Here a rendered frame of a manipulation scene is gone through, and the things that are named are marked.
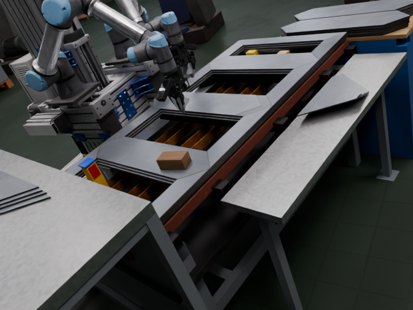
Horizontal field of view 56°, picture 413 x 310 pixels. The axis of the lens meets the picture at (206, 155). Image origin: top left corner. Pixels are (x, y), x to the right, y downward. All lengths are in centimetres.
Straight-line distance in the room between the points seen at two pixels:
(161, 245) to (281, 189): 50
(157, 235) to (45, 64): 121
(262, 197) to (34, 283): 77
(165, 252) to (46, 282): 32
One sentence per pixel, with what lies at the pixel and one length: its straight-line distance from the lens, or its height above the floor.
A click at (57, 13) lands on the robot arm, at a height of 146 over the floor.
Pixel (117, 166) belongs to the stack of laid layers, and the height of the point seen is 83.
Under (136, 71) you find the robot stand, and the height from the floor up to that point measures 93.
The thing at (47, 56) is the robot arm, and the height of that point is 130.
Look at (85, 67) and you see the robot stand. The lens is 245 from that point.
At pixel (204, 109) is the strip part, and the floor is 84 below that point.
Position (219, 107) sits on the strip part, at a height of 84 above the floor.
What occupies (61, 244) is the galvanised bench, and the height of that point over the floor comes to 105.
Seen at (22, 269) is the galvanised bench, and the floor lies 105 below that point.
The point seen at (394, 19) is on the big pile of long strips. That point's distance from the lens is 234.
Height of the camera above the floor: 162
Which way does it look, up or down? 30 degrees down
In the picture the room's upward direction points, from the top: 22 degrees counter-clockwise
